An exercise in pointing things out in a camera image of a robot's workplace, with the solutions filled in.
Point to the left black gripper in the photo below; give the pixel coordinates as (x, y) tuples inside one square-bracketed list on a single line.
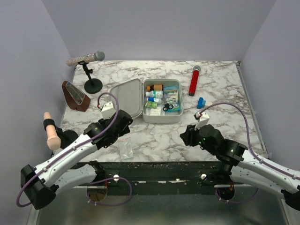
[(126, 130)]

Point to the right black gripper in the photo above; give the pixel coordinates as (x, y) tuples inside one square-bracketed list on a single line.
[(190, 131)]

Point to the clear plastic zip bag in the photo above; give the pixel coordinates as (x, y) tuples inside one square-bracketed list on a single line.
[(126, 150)]

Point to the grey medicine kit box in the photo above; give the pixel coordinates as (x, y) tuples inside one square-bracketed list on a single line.
[(131, 98)]

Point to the green small medicine box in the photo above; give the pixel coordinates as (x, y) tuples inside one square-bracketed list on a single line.
[(150, 104)]

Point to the white gauze pad packet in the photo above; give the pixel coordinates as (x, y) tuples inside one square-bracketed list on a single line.
[(155, 111)]

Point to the blue cotton swab bag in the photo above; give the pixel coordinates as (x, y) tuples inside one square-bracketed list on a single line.
[(176, 107)]

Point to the white disinfectant bottle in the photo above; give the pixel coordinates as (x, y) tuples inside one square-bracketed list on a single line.
[(154, 94)]

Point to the black scissors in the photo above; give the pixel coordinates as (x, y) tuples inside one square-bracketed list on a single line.
[(167, 106)]

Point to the brown medicine bottle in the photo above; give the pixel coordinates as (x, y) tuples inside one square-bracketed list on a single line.
[(155, 87)]

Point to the band-aid box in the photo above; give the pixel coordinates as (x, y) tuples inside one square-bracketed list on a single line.
[(171, 95)]

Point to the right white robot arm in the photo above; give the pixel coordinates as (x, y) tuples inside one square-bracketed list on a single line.
[(241, 166)]

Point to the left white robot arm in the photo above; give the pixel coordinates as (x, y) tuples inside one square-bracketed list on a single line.
[(43, 182)]

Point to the blue toy block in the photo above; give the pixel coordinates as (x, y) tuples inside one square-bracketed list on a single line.
[(202, 103)]

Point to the black microphone stand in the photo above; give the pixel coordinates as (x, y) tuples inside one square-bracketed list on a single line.
[(92, 85)]

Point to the brown metronome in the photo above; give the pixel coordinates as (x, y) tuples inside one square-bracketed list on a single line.
[(75, 98)]

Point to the black round stand base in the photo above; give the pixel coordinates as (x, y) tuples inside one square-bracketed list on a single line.
[(67, 137)]

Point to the red glitter microphone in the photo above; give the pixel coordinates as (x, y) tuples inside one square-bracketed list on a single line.
[(194, 80)]

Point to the pink toy microphone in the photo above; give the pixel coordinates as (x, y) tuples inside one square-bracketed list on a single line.
[(53, 141)]

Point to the black mounting base rail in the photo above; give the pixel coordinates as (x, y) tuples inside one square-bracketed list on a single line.
[(162, 178)]

